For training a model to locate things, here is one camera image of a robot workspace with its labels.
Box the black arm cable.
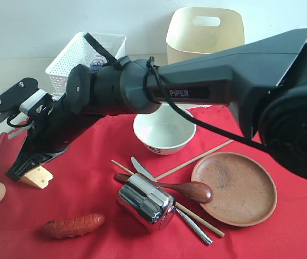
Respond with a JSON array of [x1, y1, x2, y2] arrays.
[[84, 32, 272, 154]]

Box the red table cloth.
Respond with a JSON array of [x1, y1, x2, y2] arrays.
[[0, 115, 307, 258]]

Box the brown wooden plate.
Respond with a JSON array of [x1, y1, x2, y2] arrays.
[[191, 152, 277, 227]]

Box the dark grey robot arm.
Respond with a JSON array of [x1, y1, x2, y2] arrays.
[[6, 28, 307, 181]]

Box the lower wooden chopstick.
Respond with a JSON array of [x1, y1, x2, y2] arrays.
[[111, 159, 225, 237]]

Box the brown wooden spoon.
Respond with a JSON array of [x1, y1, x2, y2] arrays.
[[114, 173, 213, 203]]

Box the wooden chopstick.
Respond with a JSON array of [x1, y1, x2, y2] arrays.
[[156, 140, 233, 180], [111, 159, 225, 237]]

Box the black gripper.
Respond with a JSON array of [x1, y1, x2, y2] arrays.
[[5, 95, 101, 181]]

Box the blue white milk carton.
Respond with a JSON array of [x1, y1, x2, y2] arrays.
[[89, 54, 107, 70]]

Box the cream plastic bin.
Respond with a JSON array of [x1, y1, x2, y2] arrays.
[[166, 6, 245, 64]]

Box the upper wooden chopstick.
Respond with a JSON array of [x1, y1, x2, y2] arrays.
[[156, 140, 233, 180]]

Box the steel table knife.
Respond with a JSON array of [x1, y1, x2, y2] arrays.
[[131, 156, 213, 246]]

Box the shiny steel cup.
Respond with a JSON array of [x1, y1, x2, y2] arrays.
[[114, 173, 176, 232]]

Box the white ceramic bowl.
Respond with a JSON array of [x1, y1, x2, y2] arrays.
[[133, 104, 197, 155]]

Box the white perforated plastic basket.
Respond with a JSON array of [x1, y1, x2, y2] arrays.
[[45, 32, 127, 96]]

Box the red sausage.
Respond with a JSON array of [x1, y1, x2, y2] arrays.
[[42, 213, 106, 239]]

